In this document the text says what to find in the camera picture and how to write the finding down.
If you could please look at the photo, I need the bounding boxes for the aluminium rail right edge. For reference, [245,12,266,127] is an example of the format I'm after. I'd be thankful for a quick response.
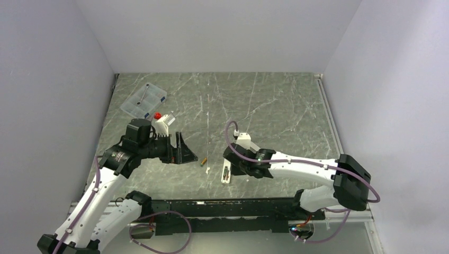
[313,74,344,154]

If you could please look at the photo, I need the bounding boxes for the purple cable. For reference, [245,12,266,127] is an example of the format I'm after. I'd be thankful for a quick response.
[224,120,381,245]
[129,211,192,254]

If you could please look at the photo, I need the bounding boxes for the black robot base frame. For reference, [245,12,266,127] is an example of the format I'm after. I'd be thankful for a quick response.
[133,197,325,236]

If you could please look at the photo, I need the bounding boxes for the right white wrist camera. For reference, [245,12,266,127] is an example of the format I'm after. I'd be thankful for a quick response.
[233,130,252,150]

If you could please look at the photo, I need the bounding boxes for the clear plastic organizer box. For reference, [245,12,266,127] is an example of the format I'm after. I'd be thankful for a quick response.
[120,83,167,119]

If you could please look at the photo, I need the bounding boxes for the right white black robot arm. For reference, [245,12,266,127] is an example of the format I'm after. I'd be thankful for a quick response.
[223,143,371,220]

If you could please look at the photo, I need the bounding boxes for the white remote control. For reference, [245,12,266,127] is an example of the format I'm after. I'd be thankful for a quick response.
[221,159,231,184]

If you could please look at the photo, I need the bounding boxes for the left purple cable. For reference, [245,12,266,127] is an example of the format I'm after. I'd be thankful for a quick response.
[129,211,192,254]

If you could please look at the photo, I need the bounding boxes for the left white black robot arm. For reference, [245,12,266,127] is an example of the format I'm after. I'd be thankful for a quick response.
[37,119,197,253]

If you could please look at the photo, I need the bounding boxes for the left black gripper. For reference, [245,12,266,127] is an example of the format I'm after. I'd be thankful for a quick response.
[138,131,197,164]

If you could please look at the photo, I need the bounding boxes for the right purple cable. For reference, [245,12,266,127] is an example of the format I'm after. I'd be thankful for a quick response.
[224,120,381,245]

